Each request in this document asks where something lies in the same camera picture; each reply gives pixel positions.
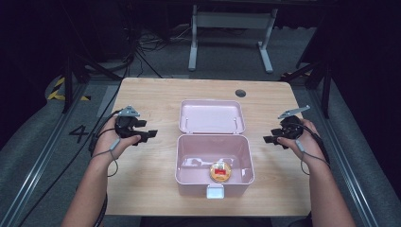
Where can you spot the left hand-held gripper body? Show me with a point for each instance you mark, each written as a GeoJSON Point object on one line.
{"type": "Point", "coordinates": [125, 122]}

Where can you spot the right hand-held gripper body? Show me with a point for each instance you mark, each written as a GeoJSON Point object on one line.
{"type": "Point", "coordinates": [290, 124]}

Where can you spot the pink plastic storage box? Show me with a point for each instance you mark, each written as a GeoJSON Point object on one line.
{"type": "Point", "coordinates": [214, 151]}

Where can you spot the round orange snack cup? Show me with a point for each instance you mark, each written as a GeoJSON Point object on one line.
{"type": "Point", "coordinates": [220, 172]}

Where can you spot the person's left hand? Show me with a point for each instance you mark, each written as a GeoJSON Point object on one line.
{"type": "Point", "coordinates": [112, 138]}

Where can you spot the person's right hand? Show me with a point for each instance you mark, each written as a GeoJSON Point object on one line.
{"type": "Point", "coordinates": [304, 142]}

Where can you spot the black tripod stand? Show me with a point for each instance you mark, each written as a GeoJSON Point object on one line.
{"type": "Point", "coordinates": [78, 66]}
{"type": "Point", "coordinates": [315, 75]}

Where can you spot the white metal table frame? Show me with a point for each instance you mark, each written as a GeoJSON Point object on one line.
{"type": "Point", "coordinates": [231, 34]}

